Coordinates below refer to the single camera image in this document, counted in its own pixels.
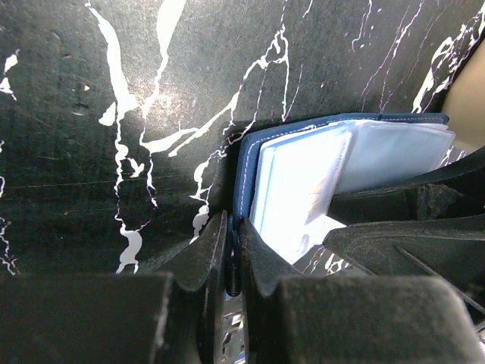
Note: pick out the beige oval card tray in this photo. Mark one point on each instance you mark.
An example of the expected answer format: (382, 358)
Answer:
(464, 104)

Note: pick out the blue leather card holder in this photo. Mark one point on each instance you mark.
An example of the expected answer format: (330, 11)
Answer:
(286, 176)

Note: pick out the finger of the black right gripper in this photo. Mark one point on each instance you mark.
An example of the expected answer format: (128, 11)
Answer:
(454, 191)
(450, 249)

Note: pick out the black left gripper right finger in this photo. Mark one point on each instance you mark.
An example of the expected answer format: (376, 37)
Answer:
(291, 318)

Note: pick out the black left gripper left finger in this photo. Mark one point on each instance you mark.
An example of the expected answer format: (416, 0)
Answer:
(174, 315)

